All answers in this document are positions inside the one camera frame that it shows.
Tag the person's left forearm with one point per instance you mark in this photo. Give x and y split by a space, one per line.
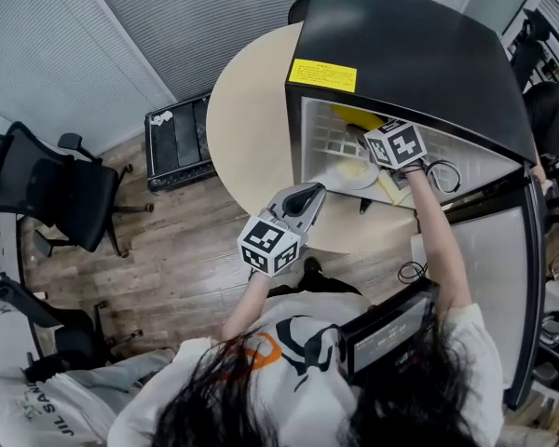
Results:
251 301

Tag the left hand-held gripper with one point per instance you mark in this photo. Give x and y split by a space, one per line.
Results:
268 245

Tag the person's white printed shirt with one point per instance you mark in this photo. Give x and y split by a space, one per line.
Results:
298 370

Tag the yellow warning label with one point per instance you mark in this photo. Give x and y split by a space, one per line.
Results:
323 75

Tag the grey garment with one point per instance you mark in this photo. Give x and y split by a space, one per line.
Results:
121 366

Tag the bread slice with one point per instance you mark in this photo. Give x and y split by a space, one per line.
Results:
393 191

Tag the person's right forearm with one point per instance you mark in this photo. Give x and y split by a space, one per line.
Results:
440 245

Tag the black mini fridge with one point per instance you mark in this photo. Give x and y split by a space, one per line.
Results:
400 40

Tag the black chest-worn device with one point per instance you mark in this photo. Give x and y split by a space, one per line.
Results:
386 329

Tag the person's black trousers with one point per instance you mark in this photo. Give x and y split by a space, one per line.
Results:
326 286

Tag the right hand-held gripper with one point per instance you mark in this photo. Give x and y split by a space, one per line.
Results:
396 144

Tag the white printed tote bag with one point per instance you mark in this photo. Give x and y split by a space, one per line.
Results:
37 412

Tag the person's black shoe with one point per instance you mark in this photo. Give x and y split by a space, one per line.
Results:
312 266

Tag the black floor crate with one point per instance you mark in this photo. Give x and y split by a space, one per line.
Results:
181 142

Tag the black chair behind table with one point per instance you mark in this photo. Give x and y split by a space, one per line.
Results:
300 7

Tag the white plate with food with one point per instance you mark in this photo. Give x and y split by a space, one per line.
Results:
351 172

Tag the black office chair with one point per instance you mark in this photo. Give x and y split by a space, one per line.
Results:
51 324
74 189

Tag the round beige table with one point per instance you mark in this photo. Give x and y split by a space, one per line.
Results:
251 124

